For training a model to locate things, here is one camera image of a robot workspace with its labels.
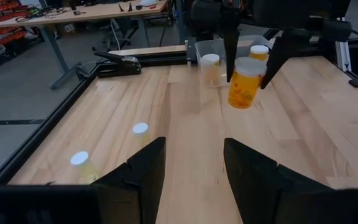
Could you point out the black aluminium table frame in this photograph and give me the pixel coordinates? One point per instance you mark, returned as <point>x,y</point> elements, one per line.
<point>163,59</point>

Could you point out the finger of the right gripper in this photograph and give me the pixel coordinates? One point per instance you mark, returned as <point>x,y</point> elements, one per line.
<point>283,51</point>
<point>231,49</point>

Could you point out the shelf with red bins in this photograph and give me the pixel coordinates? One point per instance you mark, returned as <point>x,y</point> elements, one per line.
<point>8,37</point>

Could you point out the black stapler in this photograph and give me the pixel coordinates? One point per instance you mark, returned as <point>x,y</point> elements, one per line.
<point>120,65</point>

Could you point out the large orange pill bottle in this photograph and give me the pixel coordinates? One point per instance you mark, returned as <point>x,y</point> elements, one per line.
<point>258,53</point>
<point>210,70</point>
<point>244,90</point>

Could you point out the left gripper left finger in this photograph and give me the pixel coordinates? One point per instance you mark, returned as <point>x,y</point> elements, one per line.
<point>135,193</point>

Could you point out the silver aluminium extrusion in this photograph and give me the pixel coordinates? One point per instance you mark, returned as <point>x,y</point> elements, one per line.
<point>342,56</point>

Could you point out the small pill bottle white cap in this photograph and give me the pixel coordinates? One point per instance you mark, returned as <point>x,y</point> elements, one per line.
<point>140,129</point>
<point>81,160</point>

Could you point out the clear plastic bin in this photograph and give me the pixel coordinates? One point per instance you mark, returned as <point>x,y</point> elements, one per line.
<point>202,49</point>

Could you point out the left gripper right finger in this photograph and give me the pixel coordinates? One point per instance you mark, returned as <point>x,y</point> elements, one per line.
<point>259,193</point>

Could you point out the wooden workbench grey legs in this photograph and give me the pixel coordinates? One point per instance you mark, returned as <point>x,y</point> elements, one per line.
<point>89,12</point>

